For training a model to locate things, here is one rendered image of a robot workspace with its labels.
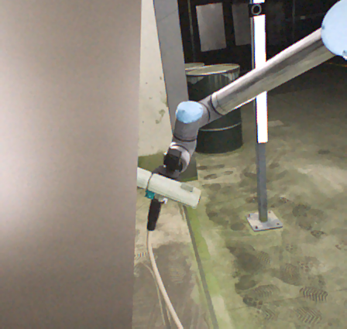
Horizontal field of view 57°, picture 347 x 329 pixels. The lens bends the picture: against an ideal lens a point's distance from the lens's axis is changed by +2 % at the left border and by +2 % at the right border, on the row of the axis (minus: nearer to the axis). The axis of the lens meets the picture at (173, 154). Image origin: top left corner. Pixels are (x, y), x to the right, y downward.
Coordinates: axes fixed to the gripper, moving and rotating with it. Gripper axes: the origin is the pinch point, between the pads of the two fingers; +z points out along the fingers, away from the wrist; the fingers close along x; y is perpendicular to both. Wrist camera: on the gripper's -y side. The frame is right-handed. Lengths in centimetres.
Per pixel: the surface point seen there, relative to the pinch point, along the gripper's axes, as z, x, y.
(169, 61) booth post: -174, 44, 23
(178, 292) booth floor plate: -31, -20, 89
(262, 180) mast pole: -106, -49, 55
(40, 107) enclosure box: 36, 13, -41
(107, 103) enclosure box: 32, 5, -43
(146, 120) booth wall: -157, 49, 72
